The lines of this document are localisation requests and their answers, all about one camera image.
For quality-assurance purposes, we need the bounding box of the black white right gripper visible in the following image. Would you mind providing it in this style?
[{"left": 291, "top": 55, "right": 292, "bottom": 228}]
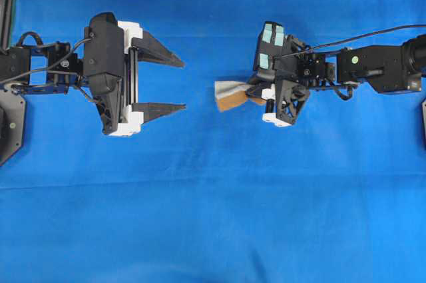
[{"left": 246, "top": 73, "right": 310, "bottom": 127}]

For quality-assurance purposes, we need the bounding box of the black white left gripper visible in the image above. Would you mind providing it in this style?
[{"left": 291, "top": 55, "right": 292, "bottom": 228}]
[{"left": 91, "top": 20, "right": 186, "bottom": 137}]

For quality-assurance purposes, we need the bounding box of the white and orange sponge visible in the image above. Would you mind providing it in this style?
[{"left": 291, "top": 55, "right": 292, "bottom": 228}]
[{"left": 214, "top": 81, "right": 266, "bottom": 113}]

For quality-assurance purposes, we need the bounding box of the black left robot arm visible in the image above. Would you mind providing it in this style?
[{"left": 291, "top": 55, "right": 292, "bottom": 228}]
[{"left": 1, "top": 12, "right": 186, "bottom": 137}]

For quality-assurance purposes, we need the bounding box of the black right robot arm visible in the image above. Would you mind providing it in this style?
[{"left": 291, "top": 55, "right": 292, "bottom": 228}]
[{"left": 246, "top": 34, "right": 425, "bottom": 127}]

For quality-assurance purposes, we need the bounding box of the grey-green blurred panel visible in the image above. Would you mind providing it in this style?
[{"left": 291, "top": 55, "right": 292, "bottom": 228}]
[{"left": 7, "top": 0, "right": 20, "bottom": 47}]

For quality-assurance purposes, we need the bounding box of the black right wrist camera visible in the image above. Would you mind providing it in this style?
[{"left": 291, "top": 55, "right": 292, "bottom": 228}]
[{"left": 253, "top": 21, "right": 292, "bottom": 80}]

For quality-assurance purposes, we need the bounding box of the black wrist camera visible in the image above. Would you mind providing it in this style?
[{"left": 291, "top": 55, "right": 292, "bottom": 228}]
[
  {"left": 253, "top": 21, "right": 292, "bottom": 80},
  {"left": 83, "top": 12, "right": 124, "bottom": 96}
]

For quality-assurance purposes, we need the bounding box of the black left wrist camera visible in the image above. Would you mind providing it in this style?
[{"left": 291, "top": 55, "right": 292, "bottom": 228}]
[{"left": 83, "top": 12, "right": 124, "bottom": 96}]

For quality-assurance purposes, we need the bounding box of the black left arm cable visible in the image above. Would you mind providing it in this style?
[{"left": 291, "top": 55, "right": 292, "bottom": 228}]
[{"left": 0, "top": 37, "right": 93, "bottom": 85}]

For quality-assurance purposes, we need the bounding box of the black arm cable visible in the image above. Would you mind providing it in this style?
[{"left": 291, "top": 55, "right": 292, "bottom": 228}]
[
  {"left": 272, "top": 24, "right": 426, "bottom": 61},
  {"left": 0, "top": 37, "right": 93, "bottom": 85}
]

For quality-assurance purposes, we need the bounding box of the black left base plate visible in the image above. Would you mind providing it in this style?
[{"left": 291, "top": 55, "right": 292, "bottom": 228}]
[{"left": 1, "top": 90, "right": 27, "bottom": 165}]

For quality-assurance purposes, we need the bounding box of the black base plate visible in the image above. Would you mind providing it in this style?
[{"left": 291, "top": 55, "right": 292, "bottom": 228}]
[
  {"left": 421, "top": 99, "right": 426, "bottom": 145},
  {"left": 1, "top": 90, "right": 27, "bottom": 165}
]

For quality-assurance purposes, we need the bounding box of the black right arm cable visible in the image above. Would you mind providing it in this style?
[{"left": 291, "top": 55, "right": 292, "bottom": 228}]
[{"left": 272, "top": 24, "right": 426, "bottom": 61}]

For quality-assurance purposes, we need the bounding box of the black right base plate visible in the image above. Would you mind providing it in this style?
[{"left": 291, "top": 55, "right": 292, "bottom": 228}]
[{"left": 421, "top": 99, "right": 426, "bottom": 145}]

